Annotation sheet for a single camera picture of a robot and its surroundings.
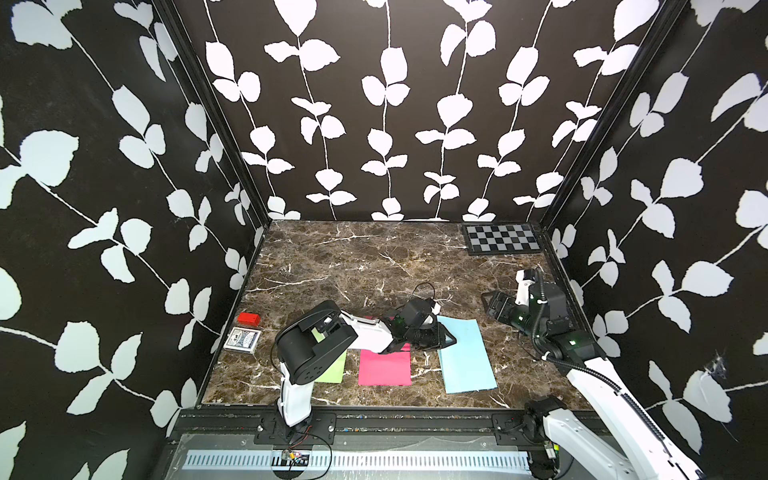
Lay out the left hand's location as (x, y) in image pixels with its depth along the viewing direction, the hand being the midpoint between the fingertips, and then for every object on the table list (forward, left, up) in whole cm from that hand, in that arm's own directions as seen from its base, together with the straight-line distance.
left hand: (457, 340), depth 84 cm
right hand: (+7, -7, +14) cm, 17 cm away
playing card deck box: (+4, +63, -3) cm, 63 cm away
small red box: (+12, +64, -5) cm, 65 cm away
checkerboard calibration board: (+42, -26, -4) cm, 49 cm away
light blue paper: (-5, -3, -7) cm, 9 cm away
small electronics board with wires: (-25, +45, -7) cm, 52 cm away
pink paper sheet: (-5, +18, -5) cm, 20 cm away
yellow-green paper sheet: (-6, +35, -5) cm, 36 cm away
